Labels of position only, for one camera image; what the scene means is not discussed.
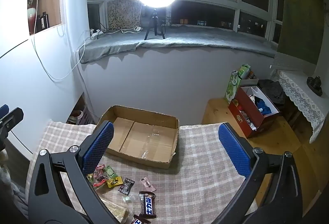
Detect dark bag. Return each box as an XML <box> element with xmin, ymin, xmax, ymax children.
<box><xmin>257</xmin><ymin>79</ymin><xmax>286</xmax><ymax>105</ymax></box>

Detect green candy packet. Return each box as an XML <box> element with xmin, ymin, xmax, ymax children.
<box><xmin>104</xmin><ymin>165</ymin><xmax>117</xmax><ymax>178</ymax></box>

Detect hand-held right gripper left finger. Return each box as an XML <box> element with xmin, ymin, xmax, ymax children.
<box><xmin>27</xmin><ymin>121</ymin><xmax>121</xmax><ymax>224</ymax></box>

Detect white figurine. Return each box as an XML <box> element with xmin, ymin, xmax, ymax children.
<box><xmin>0</xmin><ymin>150</ymin><xmax>9</xmax><ymax>181</ymax></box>

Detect plaid tablecloth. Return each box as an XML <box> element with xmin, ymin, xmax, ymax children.
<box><xmin>26</xmin><ymin>120</ymin><xmax>257</xmax><ymax>224</ymax></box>

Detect leopard patterned panel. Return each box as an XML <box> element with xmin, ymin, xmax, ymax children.
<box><xmin>107</xmin><ymin>0</ymin><xmax>142</xmax><ymax>30</ymax></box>

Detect dark bottles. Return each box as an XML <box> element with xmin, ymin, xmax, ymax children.
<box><xmin>36</xmin><ymin>12</ymin><xmax>50</xmax><ymax>31</ymax></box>

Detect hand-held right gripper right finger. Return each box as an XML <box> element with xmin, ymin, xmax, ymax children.
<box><xmin>211</xmin><ymin>122</ymin><xmax>302</xmax><ymax>224</ymax></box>

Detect red and white ornament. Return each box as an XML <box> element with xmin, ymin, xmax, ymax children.
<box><xmin>28</xmin><ymin>0</ymin><xmax>36</xmax><ymax>34</ymax></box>

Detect clear cracker packet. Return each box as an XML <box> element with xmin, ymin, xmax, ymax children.
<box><xmin>99</xmin><ymin>197</ymin><xmax>130</xmax><ymax>224</ymax></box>

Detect green curtain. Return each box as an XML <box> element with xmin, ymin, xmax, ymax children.
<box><xmin>276</xmin><ymin>0</ymin><xmax>324</xmax><ymax>65</ymax></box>

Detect green carton box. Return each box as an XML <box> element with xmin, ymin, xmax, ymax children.
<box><xmin>225</xmin><ymin>64</ymin><xmax>251</xmax><ymax>104</ymax></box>

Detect white cable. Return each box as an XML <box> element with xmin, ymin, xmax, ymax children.
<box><xmin>31</xmin><ymin>0</ymin><xmax>86</xmax><ymax>81</ymax></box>

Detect black tripod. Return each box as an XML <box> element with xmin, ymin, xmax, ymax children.
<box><xmin>144</xmin><ymin>8</ymin><xmax>166</xmax><ymax>40</ymax></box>

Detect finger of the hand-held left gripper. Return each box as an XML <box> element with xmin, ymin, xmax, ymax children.
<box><xmin>0</xmin><ymin>104</ymin><xmax>10</xmax><ymax>119</ymax></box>
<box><xmin>0</xmin><ymin>107</ymin><xmax>24</xmax><ymax>142</ymax></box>

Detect brown chocolate bar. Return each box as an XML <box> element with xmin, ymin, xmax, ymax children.
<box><xmin>138</xmin><ymin>190</ymin><xmax>157</xmax><ymax>219</ymax></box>
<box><xmin>130</xmin><ymin>214</ymin><xmax>151</xmax><ymax>224</ymax></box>

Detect pink striped candy packet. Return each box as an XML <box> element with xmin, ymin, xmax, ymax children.
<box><xmin>94</xmin><ymin>164</ymin><xmax>106</xmax><ymax>177</ymax></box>

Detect blue cloth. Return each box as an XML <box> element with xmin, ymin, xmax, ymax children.
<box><xmin>256</xmin><ymin>98</ymin><xmax>273</xmax><ymax>114</ymax></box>

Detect cardboard box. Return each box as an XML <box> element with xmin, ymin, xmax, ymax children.
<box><xmin>91</xmin><ymin>105</ymin><xmax>180</xmax><ymax>169</ymax></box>

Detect white lace cloth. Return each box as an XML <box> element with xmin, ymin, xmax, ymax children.
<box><xmin>271</xmin><ymin>70</ymin><xmax>329</xmax><ymax>143</ymax></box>

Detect yellow candy packet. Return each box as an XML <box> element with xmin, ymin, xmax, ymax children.
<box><xmin>106</xmin><ymin>176</ymin><xmax>124</xmax><ymax>189</ymax></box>

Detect black candy packet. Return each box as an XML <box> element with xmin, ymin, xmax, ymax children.
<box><xmin>118</xmin><ymin>178</ymin><xmax>135</xmax><ymax>196</ymax></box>

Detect red storage box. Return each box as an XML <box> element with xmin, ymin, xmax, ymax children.
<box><xmin>229</xmin><ymin>86</ymin><xmax>280</xmax><ymax>139</ymax></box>

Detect dark figurine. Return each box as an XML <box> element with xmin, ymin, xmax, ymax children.
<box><xmin>307</xmin><ymin>76</ymin><xmax>323</xmax><ymax>96</ymax></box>

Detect white power strip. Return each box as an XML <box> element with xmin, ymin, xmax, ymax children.
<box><xmin>90</xmin><ymin>29</ymin><xmax>104</xmax><ymax>40</ymax></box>

